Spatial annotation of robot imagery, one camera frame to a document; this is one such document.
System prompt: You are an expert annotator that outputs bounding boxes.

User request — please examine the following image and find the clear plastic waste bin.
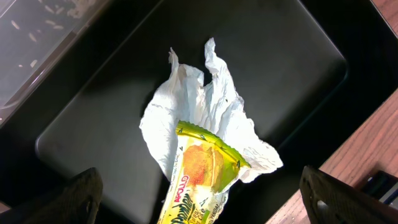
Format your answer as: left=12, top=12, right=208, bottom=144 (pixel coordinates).
left=1, top=0, right=109, bottom=123

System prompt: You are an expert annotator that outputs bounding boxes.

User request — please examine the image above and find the white napkin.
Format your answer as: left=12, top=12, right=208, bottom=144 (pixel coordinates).
left=139, top=39, right=283, bottom=183

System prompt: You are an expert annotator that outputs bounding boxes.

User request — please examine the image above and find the green yellow snack wrapper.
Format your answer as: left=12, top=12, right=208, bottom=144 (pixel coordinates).
left=157, top=121, right=251, bottom=224

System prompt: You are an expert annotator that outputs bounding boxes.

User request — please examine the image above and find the rice food waste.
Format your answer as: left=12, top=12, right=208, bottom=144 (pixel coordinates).
left=1, top=0, right=104, bottom=70

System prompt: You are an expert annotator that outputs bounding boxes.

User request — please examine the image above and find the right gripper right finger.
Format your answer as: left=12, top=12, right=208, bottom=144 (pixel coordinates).
left=300, top=166, right=397, bottom=224

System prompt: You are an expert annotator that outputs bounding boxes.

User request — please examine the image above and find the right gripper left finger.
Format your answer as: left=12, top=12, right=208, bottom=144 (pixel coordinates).
left=1, top=167, right=103, bottom=224

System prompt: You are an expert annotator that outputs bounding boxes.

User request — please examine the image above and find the black waste tray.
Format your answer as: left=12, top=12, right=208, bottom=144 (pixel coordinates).
left=1, top=1, right=397, bottom=223

